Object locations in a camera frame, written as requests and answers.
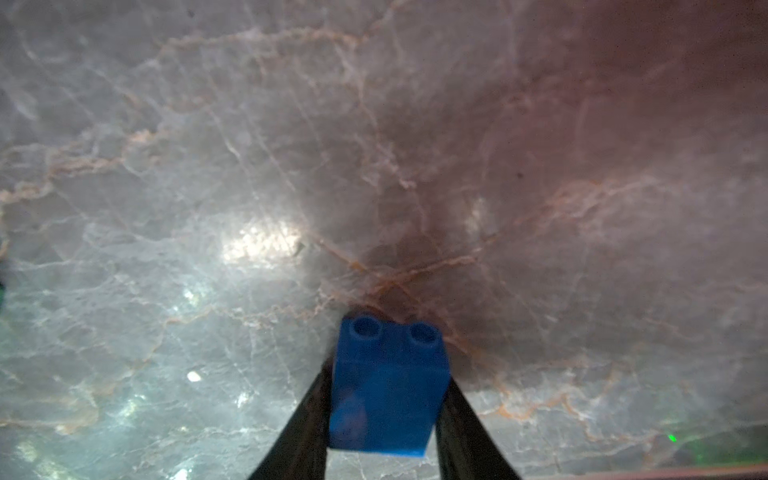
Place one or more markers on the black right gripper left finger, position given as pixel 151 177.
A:
pixel 300 451

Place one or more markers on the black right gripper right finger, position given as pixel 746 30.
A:
pixel 464 447

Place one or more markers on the blue lego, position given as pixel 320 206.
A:
pixel 388 385

